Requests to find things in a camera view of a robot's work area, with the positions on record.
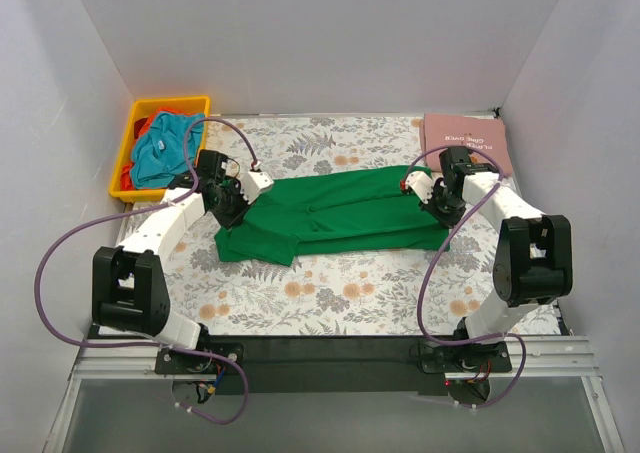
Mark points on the orange t-shirt in bin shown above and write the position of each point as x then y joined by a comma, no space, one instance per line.
140,127

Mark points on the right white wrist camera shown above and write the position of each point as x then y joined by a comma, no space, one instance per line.
420,184

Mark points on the aluminium frame rail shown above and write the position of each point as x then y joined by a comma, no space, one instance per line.
553,400

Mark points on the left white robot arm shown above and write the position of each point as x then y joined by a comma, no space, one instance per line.
129,290

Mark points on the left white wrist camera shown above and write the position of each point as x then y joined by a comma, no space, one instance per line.
253,184

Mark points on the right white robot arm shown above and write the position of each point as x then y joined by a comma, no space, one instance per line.
533,258

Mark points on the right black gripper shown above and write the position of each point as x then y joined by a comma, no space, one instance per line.
442,214

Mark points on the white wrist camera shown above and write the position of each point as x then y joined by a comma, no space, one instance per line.
420,184
253,184

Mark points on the green t-shirt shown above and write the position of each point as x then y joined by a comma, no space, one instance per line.
360,210

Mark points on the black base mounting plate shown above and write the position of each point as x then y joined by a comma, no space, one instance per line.
322,364

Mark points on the yellow plastic bin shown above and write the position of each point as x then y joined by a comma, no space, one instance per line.
141,109

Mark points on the teal t-shirt in bin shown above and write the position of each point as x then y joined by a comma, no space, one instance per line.
157,155

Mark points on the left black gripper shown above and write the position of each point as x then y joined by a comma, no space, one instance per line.
232,213

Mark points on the pink folded t-shirt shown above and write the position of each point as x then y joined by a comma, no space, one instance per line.
486,135

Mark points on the floral patterned table mat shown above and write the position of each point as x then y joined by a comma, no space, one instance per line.
363,293

